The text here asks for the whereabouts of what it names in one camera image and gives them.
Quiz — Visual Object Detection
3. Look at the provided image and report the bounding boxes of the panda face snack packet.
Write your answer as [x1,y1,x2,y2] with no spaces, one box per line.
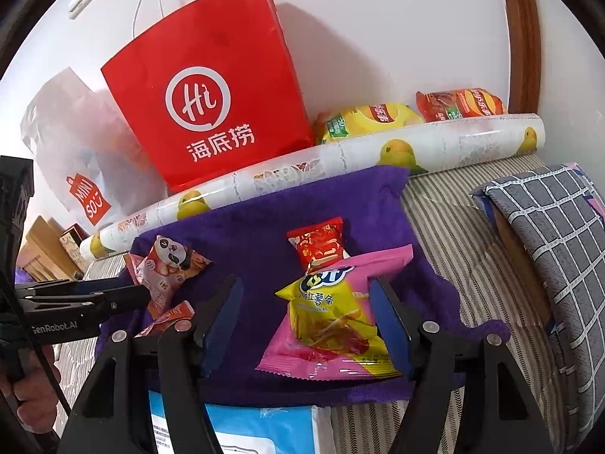
[124,235,211,319]

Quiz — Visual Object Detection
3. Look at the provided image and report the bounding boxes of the small red white candy packet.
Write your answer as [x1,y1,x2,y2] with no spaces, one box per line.
[137,300,195,337]

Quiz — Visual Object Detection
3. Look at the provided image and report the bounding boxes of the pink yellow sweet potato sticks bag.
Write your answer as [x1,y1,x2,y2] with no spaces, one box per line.
[256,244,413,381]

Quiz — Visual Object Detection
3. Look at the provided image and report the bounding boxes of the red gold snack packet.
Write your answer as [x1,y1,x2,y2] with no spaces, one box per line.
[286,217,350,274]

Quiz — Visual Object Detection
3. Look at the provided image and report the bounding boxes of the person's left hand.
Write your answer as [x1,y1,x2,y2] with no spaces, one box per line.
[1,351,59,434]

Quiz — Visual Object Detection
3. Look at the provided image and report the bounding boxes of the patterned brown box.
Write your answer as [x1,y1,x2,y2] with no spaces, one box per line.
[59,224,90,274]

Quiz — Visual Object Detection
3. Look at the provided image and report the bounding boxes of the blue tissue pack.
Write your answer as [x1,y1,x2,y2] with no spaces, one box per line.
[147,388,337,454]

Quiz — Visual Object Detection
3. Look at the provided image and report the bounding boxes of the white Miniso plastic bag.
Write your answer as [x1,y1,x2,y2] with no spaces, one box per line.
[20,68,167,234]

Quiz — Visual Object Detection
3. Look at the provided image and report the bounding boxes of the striped quilted mattress cover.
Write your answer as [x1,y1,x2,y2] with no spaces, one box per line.
[54,154,568,453]

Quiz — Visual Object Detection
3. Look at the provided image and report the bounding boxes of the purple towel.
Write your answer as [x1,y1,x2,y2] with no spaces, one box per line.
[127,166,511,407]

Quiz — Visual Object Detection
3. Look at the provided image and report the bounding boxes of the grey checked folded cloth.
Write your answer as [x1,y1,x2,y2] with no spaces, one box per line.
[473,163,604,452]

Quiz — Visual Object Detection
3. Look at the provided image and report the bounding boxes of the rolled lemon print mat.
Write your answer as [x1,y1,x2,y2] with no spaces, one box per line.
[80,114,546,261]

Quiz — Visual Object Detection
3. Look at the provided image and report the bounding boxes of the red paper shopping bag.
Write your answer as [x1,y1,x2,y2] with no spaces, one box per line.
[101,0,315,192]

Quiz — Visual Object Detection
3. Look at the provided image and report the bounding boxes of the red chips bag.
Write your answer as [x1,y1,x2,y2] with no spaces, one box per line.
[415,88,507,122]

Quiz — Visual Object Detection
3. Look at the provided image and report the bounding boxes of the yellow chips bag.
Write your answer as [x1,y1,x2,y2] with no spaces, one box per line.
[313,103,425,143]

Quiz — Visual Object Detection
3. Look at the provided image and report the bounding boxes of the brown wooden door frame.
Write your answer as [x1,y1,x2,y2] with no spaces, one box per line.
[504,0,543,114]

